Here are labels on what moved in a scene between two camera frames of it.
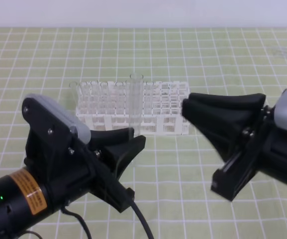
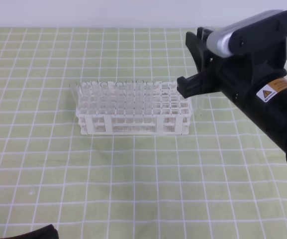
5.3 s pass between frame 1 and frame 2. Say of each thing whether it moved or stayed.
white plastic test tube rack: stayed
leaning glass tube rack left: stayed
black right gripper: moved
